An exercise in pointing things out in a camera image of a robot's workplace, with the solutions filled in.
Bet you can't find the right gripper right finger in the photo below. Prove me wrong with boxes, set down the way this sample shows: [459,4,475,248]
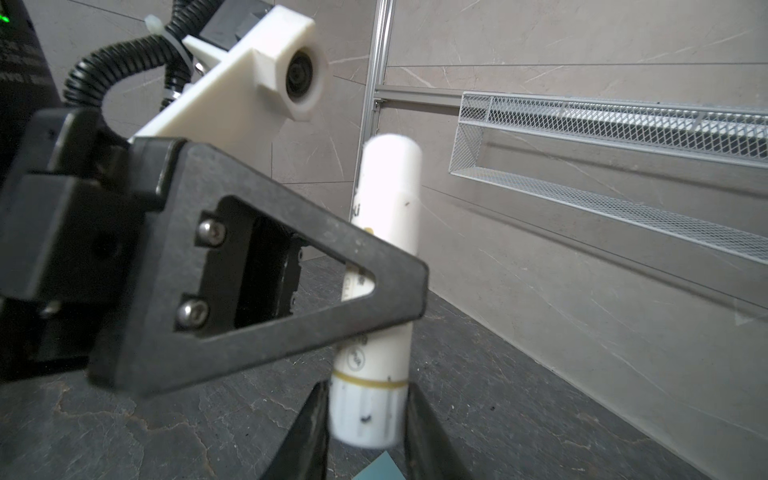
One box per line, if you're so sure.
[404,383,473,480]

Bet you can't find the white wire mesh basket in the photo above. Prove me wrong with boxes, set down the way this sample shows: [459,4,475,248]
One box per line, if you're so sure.
[449,91,767,264]

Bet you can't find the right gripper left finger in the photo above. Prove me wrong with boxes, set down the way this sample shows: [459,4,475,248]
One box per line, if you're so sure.
[260,381,330,480]

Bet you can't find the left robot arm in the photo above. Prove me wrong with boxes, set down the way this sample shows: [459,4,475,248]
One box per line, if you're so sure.
[1,1,428,395]

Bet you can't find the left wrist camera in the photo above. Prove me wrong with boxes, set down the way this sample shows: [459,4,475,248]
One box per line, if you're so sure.
[134,6,331,173]

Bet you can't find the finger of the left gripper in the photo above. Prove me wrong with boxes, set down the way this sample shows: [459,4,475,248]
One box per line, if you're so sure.
[87,141,429,396]

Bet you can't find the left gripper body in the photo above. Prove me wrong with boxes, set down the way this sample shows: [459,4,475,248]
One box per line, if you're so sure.
[1,108,184,382]

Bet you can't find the white glue stick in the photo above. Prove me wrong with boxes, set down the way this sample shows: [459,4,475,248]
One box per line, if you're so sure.
[327,133,424,450]

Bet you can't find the light blue envelope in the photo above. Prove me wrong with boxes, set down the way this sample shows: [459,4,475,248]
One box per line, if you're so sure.
[353,452,405,480]

